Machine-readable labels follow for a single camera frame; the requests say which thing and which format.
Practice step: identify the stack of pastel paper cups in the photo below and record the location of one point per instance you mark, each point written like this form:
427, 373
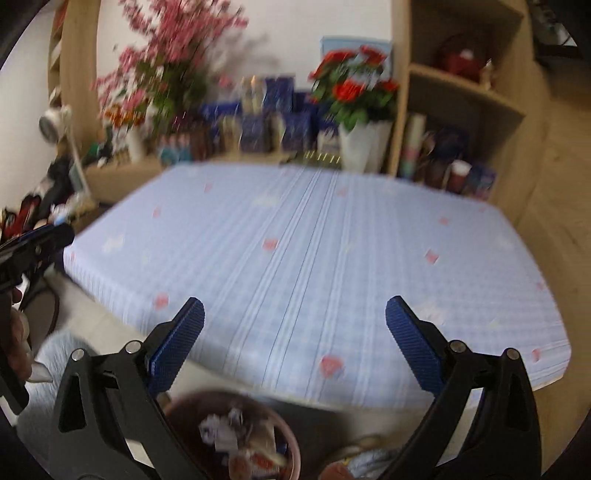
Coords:
412, 147

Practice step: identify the stack of blue boxes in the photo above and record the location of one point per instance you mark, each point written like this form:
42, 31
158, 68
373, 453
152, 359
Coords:
277, 92

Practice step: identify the row of copper tins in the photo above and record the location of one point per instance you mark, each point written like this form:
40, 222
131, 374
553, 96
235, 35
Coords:
198, 138

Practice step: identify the white round fan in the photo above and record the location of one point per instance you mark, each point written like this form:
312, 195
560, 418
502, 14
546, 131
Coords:
51, 124

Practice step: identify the white blue wrapper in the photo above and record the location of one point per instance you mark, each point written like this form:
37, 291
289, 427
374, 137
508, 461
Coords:
221, 429

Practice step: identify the dark blue printed box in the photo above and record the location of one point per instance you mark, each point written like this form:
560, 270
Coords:
443, 143

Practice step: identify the pink blossom plant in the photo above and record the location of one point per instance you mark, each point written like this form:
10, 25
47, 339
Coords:
175, 46

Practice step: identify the orange flower bunch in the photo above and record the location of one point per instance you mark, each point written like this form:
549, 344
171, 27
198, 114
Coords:
122, 117

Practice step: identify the white flower pot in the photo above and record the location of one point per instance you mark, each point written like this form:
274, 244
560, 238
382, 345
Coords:
364, 145

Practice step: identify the red paper cup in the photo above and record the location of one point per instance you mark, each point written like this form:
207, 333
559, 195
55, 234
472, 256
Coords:
458, 177

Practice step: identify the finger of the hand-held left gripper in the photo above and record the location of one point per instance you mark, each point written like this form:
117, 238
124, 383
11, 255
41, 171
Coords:
46, 244

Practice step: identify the brown trash bin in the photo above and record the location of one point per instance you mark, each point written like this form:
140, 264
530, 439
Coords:
184, 415

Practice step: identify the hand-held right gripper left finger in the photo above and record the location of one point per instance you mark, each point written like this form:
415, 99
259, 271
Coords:
180, 341

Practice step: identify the fluffy grey-blue garment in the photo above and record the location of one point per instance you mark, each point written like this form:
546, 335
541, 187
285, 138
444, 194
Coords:
60, 344

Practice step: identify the person's left hand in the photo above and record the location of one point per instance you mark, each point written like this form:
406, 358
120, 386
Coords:
21, 346

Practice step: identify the gold patterned tray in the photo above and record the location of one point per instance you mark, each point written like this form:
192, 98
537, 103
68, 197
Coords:
318, 159

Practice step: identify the red teapot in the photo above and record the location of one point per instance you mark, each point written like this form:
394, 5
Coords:
461, 62

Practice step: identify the teal round container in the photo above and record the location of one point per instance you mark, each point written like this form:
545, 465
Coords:
175, 154

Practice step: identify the wooden shelf unit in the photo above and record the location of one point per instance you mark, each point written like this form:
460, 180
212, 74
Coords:
461, 92

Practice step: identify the red rose plant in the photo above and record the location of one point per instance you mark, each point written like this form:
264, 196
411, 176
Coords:
351, 87

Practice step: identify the blue wall poster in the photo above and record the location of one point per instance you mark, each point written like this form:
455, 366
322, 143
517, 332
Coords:
332, 46

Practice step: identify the white vase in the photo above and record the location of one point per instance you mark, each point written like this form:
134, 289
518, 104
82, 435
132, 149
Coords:
135, 145

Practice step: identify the wooden side shelf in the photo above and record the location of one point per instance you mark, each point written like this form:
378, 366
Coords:
78, 69

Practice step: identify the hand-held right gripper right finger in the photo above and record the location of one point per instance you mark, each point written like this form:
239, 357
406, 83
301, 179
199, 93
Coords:
411, 341

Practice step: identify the pile of dark clutter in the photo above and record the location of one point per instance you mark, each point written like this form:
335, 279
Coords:
55, 184

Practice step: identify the small blue box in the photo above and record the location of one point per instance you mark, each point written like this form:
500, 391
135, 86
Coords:
482, 182

